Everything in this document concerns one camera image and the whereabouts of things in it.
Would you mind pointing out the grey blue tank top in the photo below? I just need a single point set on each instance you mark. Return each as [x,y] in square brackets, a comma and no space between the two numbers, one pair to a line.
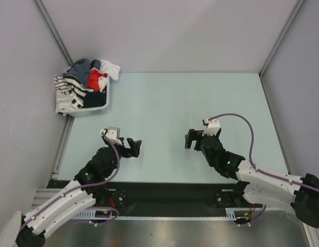
[81,70]

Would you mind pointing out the grey plastic laundry basket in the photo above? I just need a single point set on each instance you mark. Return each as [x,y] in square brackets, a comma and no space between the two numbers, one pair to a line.
[86,111]

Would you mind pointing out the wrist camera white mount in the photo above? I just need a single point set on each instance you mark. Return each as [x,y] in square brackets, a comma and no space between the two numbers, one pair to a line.
[212,127]
[112,134]

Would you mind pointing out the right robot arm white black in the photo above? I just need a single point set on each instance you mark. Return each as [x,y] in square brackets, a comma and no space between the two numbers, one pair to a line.
[296,195]

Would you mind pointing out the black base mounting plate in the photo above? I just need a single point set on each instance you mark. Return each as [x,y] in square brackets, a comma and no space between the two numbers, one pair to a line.
[132,196]

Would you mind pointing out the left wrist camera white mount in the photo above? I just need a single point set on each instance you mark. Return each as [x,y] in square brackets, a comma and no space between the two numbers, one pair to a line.
[112,134]

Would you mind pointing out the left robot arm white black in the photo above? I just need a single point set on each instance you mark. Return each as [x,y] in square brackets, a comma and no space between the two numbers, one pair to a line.
[85,190]

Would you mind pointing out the red tank top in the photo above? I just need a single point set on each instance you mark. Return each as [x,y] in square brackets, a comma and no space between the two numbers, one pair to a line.
[97,81]

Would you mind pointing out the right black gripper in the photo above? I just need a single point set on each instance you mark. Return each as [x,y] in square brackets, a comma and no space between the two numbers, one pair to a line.
[193,135]

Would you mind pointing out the black white striped tank top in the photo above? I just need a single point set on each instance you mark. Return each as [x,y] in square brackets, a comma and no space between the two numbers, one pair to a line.
[70,95]

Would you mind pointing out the slotted cable duct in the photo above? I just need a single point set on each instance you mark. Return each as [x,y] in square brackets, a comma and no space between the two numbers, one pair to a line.
[102,215]

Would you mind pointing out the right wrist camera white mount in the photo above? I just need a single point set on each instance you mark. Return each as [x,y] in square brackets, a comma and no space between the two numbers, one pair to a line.
[212,127]

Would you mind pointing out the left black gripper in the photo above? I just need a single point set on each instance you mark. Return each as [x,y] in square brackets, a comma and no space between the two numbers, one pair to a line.
[134,145]

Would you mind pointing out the aluminium extrusion rail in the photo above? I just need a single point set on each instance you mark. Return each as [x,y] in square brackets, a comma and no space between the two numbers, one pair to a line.
[43,195]

